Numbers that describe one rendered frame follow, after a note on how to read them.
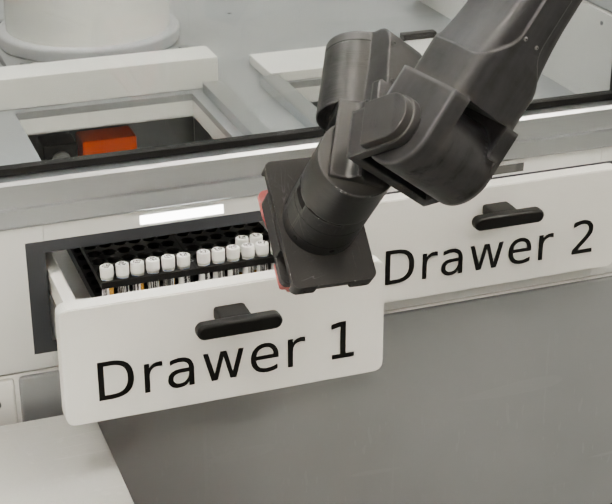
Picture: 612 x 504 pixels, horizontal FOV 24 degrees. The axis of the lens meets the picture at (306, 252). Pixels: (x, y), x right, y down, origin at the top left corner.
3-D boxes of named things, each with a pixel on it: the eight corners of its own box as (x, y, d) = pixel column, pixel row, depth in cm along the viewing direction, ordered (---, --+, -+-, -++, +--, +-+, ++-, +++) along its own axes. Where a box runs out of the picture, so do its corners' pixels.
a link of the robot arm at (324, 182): (316, 180, 95) (399, 199, 96) (328, 90, 98) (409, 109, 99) (292, 221, 101) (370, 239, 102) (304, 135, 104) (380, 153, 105)
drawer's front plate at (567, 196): (613, 265, 153) (623, 167, 148) (357, 308, 144) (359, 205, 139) (605, 258, 154) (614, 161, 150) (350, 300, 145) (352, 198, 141)
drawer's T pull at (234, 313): (283, 328, 123) (283, 313, 122) (198, 342, 120) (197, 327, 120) (269, 310, 126) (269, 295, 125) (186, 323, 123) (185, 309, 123)
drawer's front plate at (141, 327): (382, 370, 132) (385, 260, 128) (67, 427, 123) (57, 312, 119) (375, 361, 134) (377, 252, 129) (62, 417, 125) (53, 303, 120)
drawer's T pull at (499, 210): (544, 222, 143) (545, 209, 142) (475, 232, 141) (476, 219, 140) (527, 208, 146) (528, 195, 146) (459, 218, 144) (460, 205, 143)
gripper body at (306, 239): (339, 163, 111) (365, 119, 105) (371, 286, 108) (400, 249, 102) (258, 172, 109) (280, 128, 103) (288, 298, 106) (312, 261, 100)
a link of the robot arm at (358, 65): (405, 131, 90) (489, 188, 96) (422, -23, 95) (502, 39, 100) (269, 177, 98) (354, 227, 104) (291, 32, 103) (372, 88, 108)
